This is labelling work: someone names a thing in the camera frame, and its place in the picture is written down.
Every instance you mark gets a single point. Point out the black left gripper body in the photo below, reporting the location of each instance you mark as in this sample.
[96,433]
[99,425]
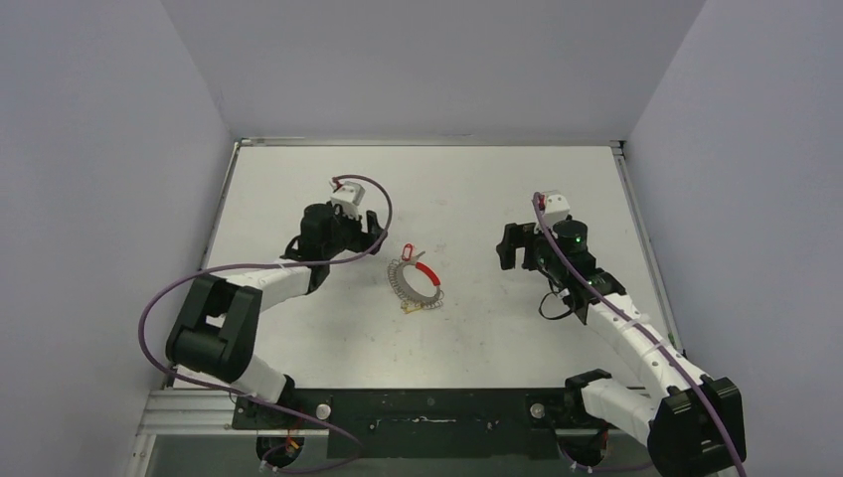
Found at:
[348,236]

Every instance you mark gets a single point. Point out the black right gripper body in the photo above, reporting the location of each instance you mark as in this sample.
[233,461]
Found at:
[522,244]

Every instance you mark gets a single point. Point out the red tagged key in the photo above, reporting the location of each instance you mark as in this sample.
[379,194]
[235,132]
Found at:
[411,254]

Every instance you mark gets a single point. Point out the large keyring with red grip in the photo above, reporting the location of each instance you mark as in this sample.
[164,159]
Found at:
[415,282]

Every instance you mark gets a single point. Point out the yellow tagged key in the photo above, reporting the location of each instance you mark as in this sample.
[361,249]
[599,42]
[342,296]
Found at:
[408,307]

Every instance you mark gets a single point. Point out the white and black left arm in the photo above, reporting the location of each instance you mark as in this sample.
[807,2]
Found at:
[216,329]

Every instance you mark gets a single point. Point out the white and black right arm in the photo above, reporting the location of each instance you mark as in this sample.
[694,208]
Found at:
[690,423]

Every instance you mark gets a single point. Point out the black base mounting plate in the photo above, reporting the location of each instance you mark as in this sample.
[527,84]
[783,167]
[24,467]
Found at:
[535,444]

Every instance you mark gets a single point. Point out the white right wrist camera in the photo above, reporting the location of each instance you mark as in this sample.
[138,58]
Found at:
[554,207]

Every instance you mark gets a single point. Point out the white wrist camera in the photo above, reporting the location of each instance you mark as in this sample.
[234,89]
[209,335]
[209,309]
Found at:
[554,207]
[346,198]

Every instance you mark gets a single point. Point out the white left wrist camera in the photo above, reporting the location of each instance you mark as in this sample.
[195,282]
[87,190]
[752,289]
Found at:
[346,198]

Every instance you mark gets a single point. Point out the aluminium front rail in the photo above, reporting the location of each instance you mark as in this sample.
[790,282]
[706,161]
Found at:
[191,411]

